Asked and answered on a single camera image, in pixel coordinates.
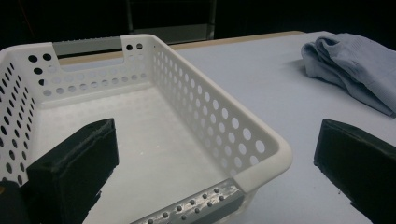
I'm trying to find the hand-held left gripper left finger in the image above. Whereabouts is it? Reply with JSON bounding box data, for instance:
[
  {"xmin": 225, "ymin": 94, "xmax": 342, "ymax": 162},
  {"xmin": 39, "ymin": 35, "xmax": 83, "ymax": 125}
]
[{"xmin": 0, "ymin": 118, "xmax": 120, "ymax": 224}]

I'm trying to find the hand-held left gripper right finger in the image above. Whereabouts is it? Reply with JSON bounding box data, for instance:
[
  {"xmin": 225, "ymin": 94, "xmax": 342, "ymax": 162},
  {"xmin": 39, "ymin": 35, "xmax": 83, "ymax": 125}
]
[{"xmin": 313, "ymin": 118, "xmax": 396, "ymax": 224}]

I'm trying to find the white perforated plastic basket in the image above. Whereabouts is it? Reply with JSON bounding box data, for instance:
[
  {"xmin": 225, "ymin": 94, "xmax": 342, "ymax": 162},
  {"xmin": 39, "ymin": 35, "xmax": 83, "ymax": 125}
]
[{"xmin": 0, "ymin": 33, "xmax": 293, "ymax": 224}]

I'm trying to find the light blue cloth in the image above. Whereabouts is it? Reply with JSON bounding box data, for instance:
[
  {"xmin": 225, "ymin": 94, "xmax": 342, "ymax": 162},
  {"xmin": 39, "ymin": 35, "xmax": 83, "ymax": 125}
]
[{"xmin": 300, "ymin": 33, "xmax": 396, "ymax": 119}]

